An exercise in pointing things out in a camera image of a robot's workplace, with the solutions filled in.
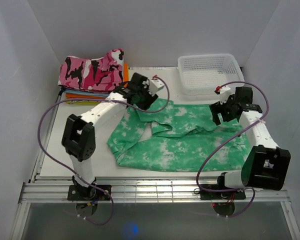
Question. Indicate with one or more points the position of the pink camouflage folded trousers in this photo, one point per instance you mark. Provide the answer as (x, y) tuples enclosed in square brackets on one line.
[(96, 75)]

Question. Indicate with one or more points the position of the orange folded trousers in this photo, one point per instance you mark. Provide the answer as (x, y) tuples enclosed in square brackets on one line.
[(125, 79)]

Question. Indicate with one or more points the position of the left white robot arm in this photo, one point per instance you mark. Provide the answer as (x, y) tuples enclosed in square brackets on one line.
[(79, 136)]

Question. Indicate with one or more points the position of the yellow patterned folded trousers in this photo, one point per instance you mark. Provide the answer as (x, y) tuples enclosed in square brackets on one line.
[(70, 101)]

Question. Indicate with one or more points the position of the green tie-dye trousers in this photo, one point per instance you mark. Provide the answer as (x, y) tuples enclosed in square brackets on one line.
[(169, 137)]

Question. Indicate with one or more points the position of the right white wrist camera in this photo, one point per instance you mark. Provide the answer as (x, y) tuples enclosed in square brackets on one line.
[(224, 93)]

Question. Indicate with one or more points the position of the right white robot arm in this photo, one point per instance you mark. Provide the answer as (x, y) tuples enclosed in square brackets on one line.
[(267, 164)]

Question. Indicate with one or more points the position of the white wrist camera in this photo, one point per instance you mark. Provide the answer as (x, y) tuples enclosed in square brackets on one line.
[(155, 85), (224, 93)]

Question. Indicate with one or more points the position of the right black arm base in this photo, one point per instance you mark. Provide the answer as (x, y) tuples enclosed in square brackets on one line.
[(226, 196)]

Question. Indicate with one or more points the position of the light blue folded trousers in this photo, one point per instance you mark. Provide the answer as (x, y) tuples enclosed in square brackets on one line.
[(86, 93)]

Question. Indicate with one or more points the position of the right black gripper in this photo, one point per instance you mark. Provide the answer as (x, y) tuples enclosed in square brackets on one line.
[(217, 108)]

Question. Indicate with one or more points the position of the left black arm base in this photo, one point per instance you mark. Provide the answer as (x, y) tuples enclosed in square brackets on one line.
[(79, 193)]

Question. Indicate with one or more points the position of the white plastic basket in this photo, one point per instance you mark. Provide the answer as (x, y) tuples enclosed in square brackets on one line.
[(201, 74)]

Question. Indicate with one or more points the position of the aluminium frame rail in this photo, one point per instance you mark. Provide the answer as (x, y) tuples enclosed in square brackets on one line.
[(123, 190)]

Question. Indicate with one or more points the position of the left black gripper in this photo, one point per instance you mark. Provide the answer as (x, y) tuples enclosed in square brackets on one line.
[(151, 99)]

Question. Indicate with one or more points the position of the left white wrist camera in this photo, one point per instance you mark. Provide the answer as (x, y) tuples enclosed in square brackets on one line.
[(155, 85)]

